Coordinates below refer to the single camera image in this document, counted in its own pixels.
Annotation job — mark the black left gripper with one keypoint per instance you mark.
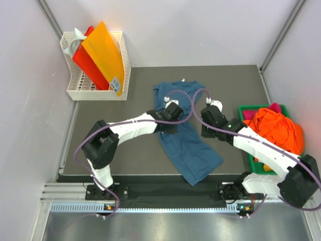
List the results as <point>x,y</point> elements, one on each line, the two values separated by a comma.
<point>171,131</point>

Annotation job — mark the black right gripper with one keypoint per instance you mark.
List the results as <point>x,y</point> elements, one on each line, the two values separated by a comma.
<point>204,134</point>

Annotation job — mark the blue t shirt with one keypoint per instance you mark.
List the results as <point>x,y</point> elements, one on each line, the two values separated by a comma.
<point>193,158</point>

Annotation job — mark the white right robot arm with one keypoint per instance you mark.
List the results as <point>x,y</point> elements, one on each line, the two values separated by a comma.
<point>295,179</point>

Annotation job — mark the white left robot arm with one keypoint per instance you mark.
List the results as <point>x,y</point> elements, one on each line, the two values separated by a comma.
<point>100,149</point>

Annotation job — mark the pink t shirt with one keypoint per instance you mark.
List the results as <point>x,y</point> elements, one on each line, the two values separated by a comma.
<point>248,112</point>

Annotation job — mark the orange t shirt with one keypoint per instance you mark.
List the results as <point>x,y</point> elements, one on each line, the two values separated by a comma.
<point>278,129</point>

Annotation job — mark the green plastic bin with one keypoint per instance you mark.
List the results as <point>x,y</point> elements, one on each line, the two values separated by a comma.
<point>255,166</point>

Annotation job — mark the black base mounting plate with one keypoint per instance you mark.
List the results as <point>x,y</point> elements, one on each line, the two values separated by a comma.
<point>169,191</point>

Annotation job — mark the yellow t shirt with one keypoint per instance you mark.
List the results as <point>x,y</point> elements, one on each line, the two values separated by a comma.
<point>266,168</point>

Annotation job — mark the white perforated plastic basket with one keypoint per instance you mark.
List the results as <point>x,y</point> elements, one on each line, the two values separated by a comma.
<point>81,87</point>

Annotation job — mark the orange plastic board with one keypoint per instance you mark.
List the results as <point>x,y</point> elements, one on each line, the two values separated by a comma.
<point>103,51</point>

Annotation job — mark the red plastic board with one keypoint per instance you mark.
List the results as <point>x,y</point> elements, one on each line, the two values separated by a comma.
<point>86,64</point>

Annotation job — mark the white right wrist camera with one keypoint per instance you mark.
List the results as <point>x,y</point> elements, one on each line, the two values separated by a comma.
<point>217,103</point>

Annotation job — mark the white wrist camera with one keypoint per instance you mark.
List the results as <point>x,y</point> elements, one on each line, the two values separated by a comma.
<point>217,103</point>
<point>169,101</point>

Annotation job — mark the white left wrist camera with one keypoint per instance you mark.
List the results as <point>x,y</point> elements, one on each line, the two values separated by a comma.
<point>169,101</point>

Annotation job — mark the light blue plastic ring tool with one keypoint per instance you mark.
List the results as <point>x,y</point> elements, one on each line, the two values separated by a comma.
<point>73,45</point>

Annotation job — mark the grey slotted cable duct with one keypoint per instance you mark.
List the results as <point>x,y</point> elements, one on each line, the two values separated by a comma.
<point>105,208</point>

